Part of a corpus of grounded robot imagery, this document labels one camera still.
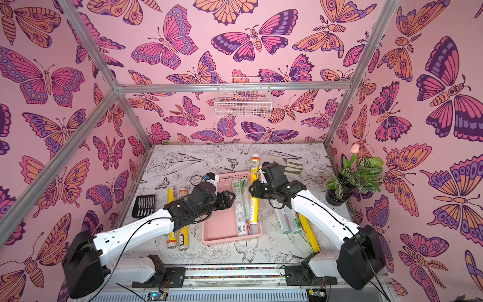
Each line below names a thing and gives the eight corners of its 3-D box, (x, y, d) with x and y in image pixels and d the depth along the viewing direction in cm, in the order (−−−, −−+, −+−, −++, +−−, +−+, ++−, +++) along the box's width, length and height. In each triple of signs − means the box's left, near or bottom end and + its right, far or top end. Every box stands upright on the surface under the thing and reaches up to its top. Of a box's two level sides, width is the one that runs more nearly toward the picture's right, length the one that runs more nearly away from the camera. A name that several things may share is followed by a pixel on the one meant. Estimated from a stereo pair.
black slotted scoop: (133, 218, 92) (131, 216, 90) (138, 198, 99) (136, 195, 97) (153, 215, 93) (151, 213, 91) (157, 196, 100) (155, 193, 98)
